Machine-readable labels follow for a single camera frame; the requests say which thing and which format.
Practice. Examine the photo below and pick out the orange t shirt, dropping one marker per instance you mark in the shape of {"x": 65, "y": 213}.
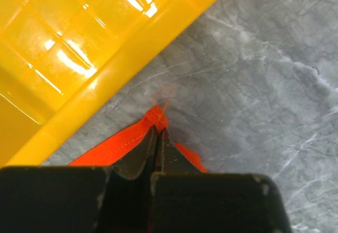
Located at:
{"x": 118, "y": 145}

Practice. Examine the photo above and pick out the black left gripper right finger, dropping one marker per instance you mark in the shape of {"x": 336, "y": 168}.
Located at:
{"x": 185, "y": 199}

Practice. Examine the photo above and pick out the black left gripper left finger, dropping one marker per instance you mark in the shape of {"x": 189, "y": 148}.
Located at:
{"x": 112, "y": 198}

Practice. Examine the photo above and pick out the yellow plastic tray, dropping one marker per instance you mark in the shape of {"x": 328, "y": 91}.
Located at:
{"x": 61, "y": 60}

